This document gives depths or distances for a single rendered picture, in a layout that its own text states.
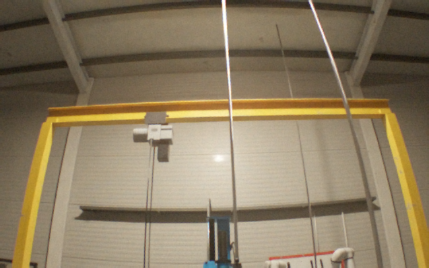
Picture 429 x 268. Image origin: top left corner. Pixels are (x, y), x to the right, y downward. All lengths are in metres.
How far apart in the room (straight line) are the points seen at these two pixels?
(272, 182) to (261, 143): 0.93
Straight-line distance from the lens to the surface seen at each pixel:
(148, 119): 4.25
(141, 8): 6.74
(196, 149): 6.72
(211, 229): 4.39
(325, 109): 4.59
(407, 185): 4.47
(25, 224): 4.37
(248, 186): 6.37
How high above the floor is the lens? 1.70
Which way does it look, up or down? 30 degrees up
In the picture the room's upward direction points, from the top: 2 degrees counter-clockwise
